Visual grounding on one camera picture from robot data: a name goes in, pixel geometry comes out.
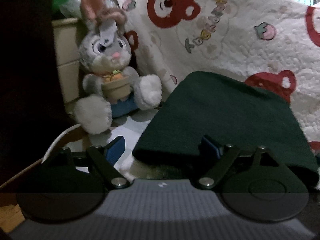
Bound beige bedside drawer cabinet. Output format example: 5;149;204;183
52;18;85;104

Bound dark denim jeans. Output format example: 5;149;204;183
132;72;319;184

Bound white bear print quilt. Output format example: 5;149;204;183
117;0;319;152

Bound grey bunny plush toy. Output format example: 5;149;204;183
73;0;162;134

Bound white cable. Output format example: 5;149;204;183
41;123;82;164

